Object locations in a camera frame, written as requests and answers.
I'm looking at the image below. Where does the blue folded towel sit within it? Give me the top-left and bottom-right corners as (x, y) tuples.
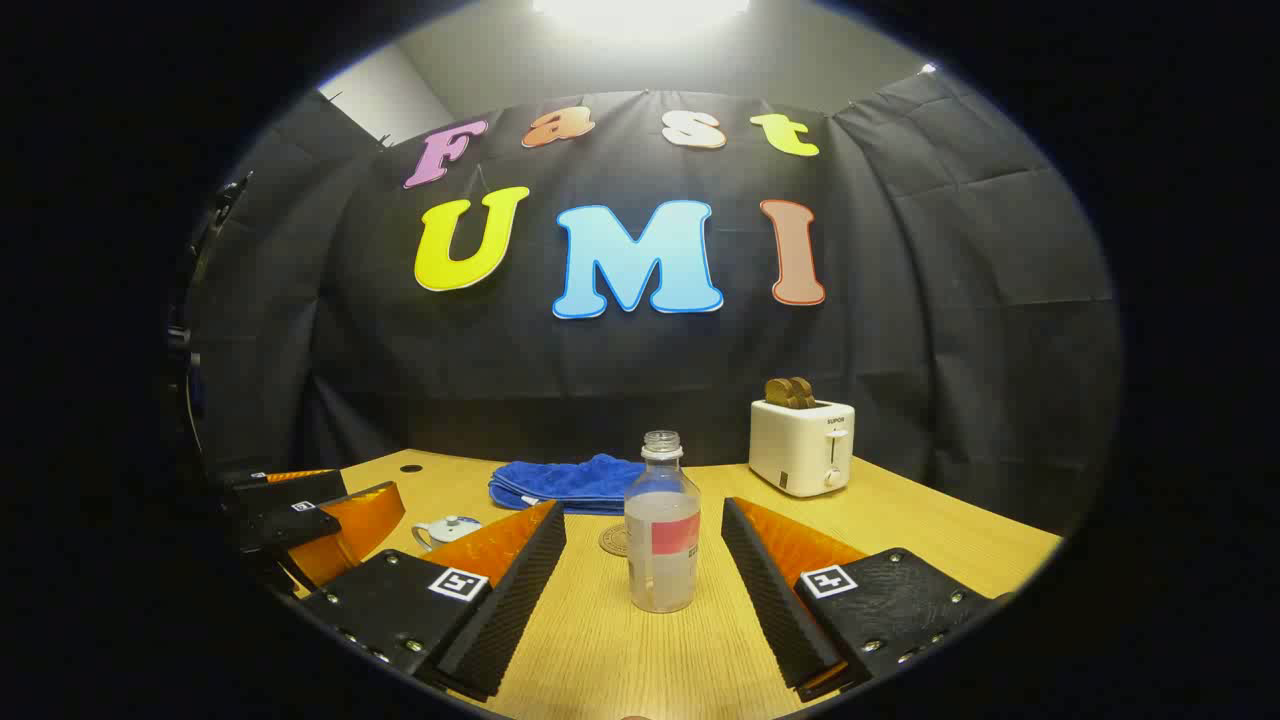
(488, 453), (648, 516)

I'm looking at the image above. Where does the white toaster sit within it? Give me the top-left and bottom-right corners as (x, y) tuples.
(748, 397), (857, 498)

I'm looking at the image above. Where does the clear plastic water bottle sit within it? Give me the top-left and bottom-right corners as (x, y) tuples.
(624, 430), (702, 614)

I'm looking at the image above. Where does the white teacup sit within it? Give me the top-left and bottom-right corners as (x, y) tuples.
(411, 515), (484, 554)

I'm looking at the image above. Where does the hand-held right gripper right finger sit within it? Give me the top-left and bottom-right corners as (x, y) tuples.
(720, 497), (1011, 703)

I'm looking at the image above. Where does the black backdrop cloth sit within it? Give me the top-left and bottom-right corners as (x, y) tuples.
(185, 70), (1126, 536)

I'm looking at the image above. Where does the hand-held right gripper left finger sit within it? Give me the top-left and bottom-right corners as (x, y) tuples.
(300, 498), (568, 703)

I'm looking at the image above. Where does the large ceiling light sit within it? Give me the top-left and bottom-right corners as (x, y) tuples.
(530, 0), (753, 31)

